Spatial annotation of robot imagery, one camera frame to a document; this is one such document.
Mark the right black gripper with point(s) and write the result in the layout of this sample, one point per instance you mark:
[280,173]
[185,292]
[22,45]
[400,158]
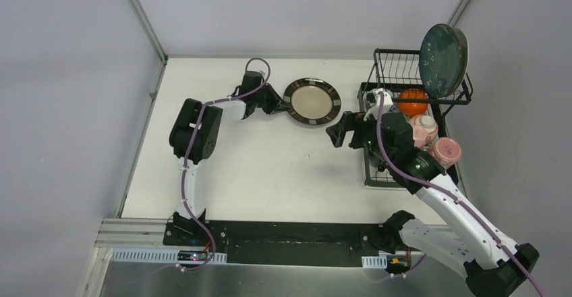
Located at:
[351,121]

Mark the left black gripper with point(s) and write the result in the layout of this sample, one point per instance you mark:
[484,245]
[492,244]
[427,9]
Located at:
[266,99]

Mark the black striped rim plate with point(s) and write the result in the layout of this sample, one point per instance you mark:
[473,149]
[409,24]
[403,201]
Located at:
[312,101]

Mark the black wire dish rack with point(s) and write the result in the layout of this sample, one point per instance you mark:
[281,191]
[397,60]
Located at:
[397,70]

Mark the orange bowl white inside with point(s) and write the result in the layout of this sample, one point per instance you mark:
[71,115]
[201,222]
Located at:
[410,108]

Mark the pink cup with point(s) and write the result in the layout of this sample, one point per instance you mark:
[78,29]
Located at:
[420,136]

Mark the orange floral pattern bowl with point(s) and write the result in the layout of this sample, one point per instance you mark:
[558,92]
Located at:
[428,123]

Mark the dark red cup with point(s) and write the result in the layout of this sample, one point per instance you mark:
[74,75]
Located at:
[446,151]

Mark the dark blue plate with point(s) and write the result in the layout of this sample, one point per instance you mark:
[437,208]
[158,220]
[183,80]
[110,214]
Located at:
[439,61]

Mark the teal flower plate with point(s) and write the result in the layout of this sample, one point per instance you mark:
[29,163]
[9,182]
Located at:
[464,51]

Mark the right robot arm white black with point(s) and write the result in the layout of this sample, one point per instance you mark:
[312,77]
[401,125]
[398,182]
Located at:
[490,262]

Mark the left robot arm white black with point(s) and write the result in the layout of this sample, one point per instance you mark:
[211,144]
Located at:
[193,138]

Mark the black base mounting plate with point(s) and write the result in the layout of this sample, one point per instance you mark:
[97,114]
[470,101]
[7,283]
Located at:
[283,243]

